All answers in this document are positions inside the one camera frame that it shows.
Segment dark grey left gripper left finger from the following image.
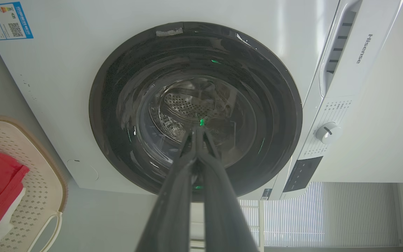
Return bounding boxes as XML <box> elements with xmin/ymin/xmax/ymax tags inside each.
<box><xmin>135</xmin><ymin>127</ymin><xmax>198</xmax><ymax>252</ymax></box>

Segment dark round washing machine door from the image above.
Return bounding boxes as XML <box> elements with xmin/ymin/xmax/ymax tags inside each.
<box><xmin>89</xmin><ymin>22</ymin><xmax>303</xmax><ymax>202</ymax></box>

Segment white Hisense washing machine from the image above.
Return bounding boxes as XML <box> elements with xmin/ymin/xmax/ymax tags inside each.
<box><xmin>0</xmin><ymin>0</ymin><xmax>403</xmax><ymax>201</ymax></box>

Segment beige perforated laundry basket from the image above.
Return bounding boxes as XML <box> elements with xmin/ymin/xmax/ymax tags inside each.
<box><xmin>0</xmin><ymin>115</ymin><xmax>68</xmax><ymax>252</ymax></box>

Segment white cloth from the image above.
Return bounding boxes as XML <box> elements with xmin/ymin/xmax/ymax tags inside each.
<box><xmin>0</xmin><ymin>187</ymin><xmax>26</xmax><ymax>250</ymax></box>

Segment blue energy label sticker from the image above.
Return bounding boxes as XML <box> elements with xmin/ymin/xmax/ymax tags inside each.
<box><xmin>0</xmin><ymin>2</ymin><xmax>34</xmax><ymax>41</ymax></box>

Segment black washer display panel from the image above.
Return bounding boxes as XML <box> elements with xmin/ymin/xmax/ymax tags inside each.
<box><xmin>283</xmin><ymin>156</ymin><xmax>324</xmax><ymax>193</ymax></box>

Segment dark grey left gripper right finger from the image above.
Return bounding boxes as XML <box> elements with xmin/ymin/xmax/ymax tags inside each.
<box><xmin>197</xmin><ymin>127</ymin><xmax>260</xmax><ymax>252</ymax></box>

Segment white vertical window blinds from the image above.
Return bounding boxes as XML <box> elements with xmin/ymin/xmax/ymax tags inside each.
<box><xmin>238</xmin><ymin>181</ymin><xmax>403</xmax><ymax>248</ymax></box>

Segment white program dial knob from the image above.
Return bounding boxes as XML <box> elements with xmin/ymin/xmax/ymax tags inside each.
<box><xmin>315</xmin><ymin>122</ymin><xmax>342</xmax><ymax>145</ymax></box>

